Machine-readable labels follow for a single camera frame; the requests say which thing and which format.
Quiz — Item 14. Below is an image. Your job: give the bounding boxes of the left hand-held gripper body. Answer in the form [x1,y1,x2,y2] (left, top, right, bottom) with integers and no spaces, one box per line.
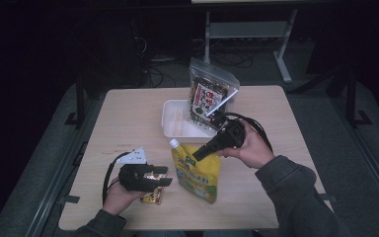
[115,147,158,193]

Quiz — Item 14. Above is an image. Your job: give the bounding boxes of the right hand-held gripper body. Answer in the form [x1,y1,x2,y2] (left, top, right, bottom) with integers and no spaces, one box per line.
[191,88,247,162]

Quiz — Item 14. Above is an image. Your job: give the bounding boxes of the small gold packet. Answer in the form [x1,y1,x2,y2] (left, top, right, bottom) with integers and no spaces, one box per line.
[139,171,166,206]

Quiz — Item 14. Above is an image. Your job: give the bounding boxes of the white plastic container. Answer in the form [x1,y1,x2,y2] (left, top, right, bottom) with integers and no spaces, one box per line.
[161,99,218,139]

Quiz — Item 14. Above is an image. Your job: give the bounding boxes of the clear bag of dark seaweed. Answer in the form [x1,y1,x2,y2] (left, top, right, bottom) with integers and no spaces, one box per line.
[188,56,241,132]

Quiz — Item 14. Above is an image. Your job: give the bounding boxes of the person's left hand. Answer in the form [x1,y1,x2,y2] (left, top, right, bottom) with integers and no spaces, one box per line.
[102,177,146,216]

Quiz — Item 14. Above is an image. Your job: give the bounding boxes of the person's right hand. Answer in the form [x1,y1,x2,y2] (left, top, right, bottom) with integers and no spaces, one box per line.
[216,119,276,170]

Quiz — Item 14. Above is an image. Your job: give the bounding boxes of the yellow spout pouch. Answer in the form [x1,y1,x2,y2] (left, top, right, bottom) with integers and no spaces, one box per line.
[168,137,222,205]

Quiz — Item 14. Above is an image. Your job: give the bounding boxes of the dark metal stand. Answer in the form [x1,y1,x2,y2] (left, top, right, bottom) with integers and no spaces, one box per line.
[343,67,373,128]
[64,73,87,127]

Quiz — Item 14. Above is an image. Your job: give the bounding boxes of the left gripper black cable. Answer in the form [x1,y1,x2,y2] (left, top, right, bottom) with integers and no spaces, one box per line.
[102,151,132,205]

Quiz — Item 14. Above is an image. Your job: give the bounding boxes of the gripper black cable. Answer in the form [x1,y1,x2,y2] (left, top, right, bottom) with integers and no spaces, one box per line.
[102,151,132,205]
[223,112,274,153]

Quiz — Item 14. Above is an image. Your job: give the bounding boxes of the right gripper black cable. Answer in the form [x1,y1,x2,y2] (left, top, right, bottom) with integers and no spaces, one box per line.
[223,112,274,153]

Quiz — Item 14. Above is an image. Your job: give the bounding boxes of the black cables on floor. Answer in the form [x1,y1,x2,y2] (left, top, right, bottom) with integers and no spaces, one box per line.
[131,16,255,89]

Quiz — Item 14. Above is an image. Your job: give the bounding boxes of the white metal desk frame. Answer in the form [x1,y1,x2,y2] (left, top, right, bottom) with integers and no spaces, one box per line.
[190,0,300,84]

